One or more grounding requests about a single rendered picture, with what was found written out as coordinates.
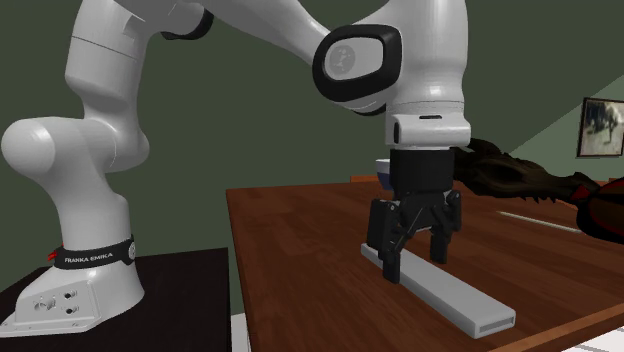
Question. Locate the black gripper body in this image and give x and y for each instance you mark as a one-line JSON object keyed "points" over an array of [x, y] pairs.
{"points": [[422, 170]]}

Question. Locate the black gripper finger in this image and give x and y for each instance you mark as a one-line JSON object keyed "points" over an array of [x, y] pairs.
{"points": [[446, 229], [385, 229]]}

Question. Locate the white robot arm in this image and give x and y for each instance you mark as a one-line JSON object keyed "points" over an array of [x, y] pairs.
{"points": [[97, 146]]}

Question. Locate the white and blue bowl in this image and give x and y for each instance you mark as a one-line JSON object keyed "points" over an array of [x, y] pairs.
{"points": [[383, 173]]}

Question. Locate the grey flat rectangular bar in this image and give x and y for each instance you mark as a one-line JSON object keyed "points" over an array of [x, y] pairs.
{"points": [[448, 292]]}

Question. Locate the dark spiky skull figure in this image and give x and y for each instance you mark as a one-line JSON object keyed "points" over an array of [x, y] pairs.
{"points": [[497, 175]]}

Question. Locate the brown wooden table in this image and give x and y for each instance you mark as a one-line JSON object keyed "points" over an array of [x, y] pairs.
{"points": [[312, 253]]}

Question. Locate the thin white stick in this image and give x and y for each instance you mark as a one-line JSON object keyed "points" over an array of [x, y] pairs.
{"points": [[536, 221]]}

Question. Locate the dark red rounded object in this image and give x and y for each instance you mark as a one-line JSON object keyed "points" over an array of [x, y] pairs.
{"points": [[604, 214]]}

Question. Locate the black robot stand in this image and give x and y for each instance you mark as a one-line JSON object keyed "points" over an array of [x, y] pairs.
{"points": [[185, 302]]}

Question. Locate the dark framed wall picture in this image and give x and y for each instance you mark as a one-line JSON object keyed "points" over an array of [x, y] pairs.
{"points": [[602, 126]]}

